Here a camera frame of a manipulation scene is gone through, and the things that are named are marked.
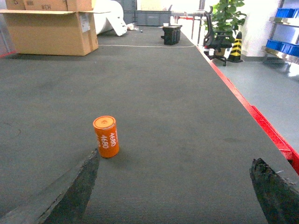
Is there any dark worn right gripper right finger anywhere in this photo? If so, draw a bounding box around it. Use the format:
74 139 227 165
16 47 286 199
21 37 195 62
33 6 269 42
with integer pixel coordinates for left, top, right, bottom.
249 158 299 224

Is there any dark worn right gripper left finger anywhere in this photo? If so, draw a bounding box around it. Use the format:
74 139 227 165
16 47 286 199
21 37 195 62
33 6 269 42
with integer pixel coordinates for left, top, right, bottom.
0 150 100 224

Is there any lower blue shelf bin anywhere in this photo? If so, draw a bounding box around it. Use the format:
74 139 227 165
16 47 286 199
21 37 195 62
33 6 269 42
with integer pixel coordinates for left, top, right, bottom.
266 40 299 56

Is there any blue shelf bin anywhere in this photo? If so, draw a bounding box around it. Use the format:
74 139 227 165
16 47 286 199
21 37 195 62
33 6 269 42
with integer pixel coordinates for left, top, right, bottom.
276 8 299 18
266 40 299 56

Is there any steel shelf rack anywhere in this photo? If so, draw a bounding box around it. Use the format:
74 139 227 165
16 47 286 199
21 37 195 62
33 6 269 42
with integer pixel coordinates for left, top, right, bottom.
262 0 299 65

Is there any upper blue shelf bin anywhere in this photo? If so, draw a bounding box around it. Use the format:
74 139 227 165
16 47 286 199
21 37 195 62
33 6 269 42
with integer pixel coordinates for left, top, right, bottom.
276 8 299 18

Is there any orange cylindrical cap 4680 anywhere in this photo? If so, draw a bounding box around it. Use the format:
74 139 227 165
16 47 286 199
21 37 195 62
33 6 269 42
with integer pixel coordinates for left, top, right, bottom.
93 115 120 158

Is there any yellow black traffic cone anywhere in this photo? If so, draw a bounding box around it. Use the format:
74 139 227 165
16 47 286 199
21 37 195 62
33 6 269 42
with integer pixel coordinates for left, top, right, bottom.
227 31 243 63

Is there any large cardboard box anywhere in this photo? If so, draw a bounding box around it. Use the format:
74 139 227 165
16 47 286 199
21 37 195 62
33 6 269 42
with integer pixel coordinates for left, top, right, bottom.
0 9 99 56

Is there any black office chair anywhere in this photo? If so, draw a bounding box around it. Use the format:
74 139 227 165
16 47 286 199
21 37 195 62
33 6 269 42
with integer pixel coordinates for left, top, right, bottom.
203 6 232 66

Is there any green potted plant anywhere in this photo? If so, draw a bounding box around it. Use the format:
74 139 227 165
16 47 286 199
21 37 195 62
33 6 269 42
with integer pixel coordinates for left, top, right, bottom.
206 0 247 44

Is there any white foam roll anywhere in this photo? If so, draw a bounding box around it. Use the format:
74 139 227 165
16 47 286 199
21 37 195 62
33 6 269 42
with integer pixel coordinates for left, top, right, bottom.
93 0 127 36

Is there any upper cardboard box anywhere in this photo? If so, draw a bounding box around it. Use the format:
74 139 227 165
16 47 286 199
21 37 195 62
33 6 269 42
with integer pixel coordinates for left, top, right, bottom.
5 0 96 12

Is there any black box on table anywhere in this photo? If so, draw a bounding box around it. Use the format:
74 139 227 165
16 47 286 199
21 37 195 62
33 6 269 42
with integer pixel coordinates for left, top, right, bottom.
161 25 182 45

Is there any grey plastic crate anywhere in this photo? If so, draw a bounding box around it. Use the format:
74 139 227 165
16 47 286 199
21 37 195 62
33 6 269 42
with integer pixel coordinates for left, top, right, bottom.
123 10 171 26

